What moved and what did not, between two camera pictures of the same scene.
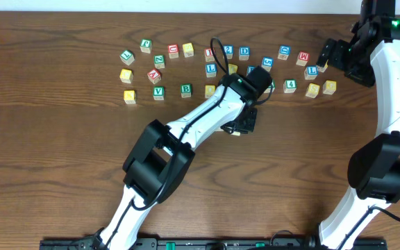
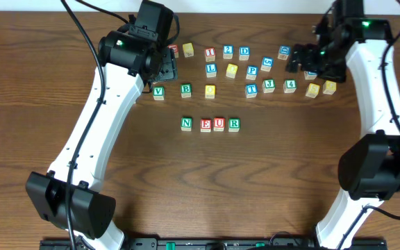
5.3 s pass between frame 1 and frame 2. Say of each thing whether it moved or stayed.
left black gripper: moved
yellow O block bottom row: stayed
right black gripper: moved
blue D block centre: stayed
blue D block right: stayed
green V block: stayed
